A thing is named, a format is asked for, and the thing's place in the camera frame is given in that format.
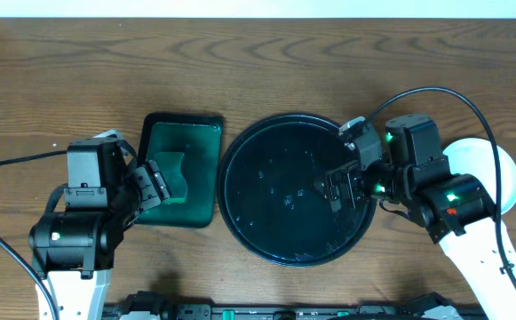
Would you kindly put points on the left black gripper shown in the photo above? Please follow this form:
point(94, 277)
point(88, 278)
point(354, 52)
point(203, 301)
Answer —
point(149, 186)

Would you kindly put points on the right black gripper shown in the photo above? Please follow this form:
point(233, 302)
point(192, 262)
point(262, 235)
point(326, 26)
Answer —
point(347, 170)

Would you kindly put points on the pale green plate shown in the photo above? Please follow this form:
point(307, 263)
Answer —
point(475, 156)

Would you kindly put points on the round black tray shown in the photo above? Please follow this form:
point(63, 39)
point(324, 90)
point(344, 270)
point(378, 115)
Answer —
point(267, 198)

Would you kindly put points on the green sponge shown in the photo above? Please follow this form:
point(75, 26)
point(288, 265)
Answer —
point(170, 165)

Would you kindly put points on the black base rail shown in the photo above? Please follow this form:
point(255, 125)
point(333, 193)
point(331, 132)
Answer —
point(151, 305)

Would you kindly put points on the rectangular black tray green water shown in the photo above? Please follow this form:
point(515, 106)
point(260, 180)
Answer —
point(199, 138)

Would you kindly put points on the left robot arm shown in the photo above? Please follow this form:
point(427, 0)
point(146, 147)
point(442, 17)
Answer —
point(74, 242)

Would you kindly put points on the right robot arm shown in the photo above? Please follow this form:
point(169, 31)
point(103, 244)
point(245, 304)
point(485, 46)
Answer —
point(460, 216)

